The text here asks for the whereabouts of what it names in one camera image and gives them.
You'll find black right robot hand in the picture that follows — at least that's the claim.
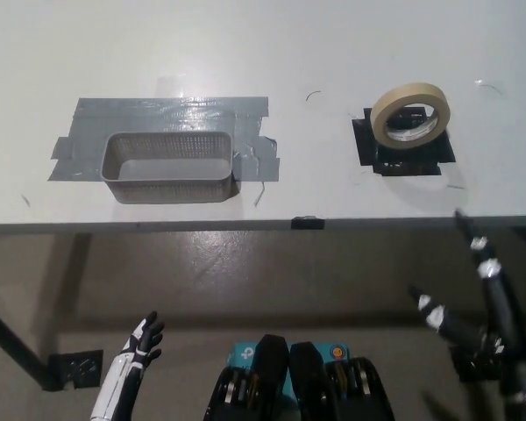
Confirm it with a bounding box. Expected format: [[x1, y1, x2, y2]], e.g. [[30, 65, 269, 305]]
[[409, 209, 526, 421]]

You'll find beige masking tape roll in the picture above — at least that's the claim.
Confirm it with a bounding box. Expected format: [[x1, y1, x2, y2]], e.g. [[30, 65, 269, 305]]
[[369, 82, 451, 148]]

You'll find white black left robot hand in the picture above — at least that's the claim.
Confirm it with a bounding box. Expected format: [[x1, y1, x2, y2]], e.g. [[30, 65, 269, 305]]
[[90, 310, 166, 421]]

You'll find small grey mesh container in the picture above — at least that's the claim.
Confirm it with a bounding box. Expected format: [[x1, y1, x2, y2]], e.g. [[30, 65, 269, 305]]
[[99, 130, 235, 205]]

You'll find small black tape strip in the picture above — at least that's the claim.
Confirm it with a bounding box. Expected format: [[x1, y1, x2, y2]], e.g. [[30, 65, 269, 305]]
[[290, 215, 326, 232]]

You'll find grey duct tape patch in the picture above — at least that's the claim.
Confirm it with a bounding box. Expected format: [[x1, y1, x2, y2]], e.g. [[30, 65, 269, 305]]
[[47, 95, 281, 183]]

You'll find black metal table leg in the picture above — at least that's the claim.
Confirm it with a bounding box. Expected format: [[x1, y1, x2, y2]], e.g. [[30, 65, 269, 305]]
[[0, 297, 56, 391]]

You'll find square black tape patch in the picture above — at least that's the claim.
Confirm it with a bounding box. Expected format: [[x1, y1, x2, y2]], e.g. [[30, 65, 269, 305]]
[[351, 103, 458, 178]]

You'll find black tape floor marker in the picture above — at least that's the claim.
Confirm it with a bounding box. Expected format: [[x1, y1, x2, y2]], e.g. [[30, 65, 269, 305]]
[[448, 341, 509, 383], [40, 348, 105, 392]]

